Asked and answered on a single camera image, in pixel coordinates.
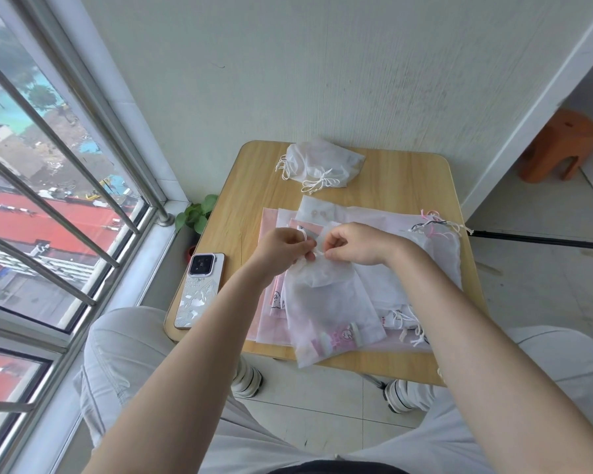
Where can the person's right hand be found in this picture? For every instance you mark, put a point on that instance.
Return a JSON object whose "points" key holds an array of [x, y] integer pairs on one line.
{"points": [[368, 244]]}

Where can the person's left forearm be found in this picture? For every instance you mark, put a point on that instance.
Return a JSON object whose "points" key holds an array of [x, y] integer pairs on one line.
{"points": [[192, 370]]}

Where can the black shirt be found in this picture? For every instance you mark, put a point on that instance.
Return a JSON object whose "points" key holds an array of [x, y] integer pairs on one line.
{"points": [[346, 467]]}

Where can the smartphone with marbled case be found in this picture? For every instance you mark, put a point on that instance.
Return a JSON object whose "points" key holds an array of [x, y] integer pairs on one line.
{"points": [[198, 291]]}

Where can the white and black shoe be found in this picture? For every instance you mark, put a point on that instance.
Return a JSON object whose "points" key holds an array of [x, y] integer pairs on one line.
{"points": [[405, 395], [247, 381]]}

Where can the white window frame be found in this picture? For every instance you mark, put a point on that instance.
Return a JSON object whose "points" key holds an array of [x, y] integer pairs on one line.
{"points": [[143, 143]]}

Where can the green potted plant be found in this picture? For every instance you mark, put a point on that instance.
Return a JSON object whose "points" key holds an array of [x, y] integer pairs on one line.
{"points": [[195, 214]]}

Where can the large pink translucent flat bag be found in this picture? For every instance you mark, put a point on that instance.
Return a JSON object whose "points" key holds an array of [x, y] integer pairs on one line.
{"points": [[272, 325]]}

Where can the white and black right shoe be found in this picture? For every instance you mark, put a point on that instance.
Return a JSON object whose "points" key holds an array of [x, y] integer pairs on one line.
{"points": [[405, 395]]}

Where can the black rod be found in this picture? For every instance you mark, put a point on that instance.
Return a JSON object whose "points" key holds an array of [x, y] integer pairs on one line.
{"points": [[548, 239]]}

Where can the steel window guard bars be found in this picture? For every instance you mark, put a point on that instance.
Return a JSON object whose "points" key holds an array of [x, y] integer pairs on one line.
{"points": [[54, 202]]}

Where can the light grey trousers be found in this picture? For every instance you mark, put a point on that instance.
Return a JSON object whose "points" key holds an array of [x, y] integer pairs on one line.
{"points": [[123, 360]]}

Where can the person's left fingers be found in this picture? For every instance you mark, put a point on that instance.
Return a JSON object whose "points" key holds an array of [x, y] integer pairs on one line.
{"points": [[304, 246]]}

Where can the person's left hand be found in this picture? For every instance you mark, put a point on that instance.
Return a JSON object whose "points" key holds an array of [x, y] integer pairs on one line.
{"points": [[279, 249]]}

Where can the person's right forearm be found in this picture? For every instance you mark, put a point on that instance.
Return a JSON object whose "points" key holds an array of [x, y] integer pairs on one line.
{"points": [[479, 370]]}

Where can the white and black left shoe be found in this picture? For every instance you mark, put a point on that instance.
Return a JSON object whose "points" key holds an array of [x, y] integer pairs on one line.
{"points": [[247, 381]]}

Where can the person's right fingers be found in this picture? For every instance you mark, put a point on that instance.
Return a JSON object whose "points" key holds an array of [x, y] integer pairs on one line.
{"points": [[337, 246]]}

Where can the orange plastic stool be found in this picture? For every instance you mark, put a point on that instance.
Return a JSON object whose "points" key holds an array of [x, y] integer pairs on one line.
{"points": [[556, 145]]}

